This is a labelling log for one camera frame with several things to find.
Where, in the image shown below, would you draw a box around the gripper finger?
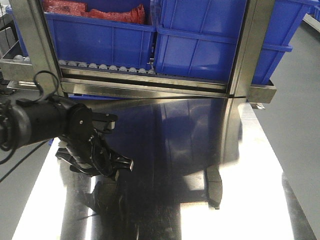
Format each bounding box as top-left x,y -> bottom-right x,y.
112,153 -> 134,171
55,148 -> 79,168

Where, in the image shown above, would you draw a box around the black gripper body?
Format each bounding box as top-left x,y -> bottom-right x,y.
58,130 -> 116,177

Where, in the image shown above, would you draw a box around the large blue crate left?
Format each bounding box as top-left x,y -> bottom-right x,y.
44,0 -> 156,70

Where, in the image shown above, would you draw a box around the red bagged parts in crate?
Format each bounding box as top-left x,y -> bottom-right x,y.
42,0 -> 146,24

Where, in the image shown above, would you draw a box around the steel roller rack frame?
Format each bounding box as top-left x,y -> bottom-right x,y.
0,39 -> 278,104

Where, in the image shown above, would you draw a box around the large blue crate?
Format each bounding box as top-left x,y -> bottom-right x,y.
156,0 -> 320,45
154,26 -> 238,83
44,0 -> 156,70

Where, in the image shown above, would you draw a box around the large blue crate lower right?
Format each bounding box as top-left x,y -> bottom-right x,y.
154,26 -> 238,83

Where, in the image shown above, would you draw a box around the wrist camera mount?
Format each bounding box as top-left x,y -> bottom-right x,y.
92,112 -> 118,134

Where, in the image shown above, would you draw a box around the left steel rack post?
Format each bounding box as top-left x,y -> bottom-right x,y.
10,0 -> 62,95

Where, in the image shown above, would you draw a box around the brake pad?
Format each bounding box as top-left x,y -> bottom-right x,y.
205,165 -> 223,210
84,176 -> 124,216

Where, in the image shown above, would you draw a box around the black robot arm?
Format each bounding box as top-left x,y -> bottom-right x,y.
0,95 -> 134,178

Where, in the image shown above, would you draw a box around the large blue crate upper right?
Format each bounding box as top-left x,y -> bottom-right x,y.
156,0 -> 320,45

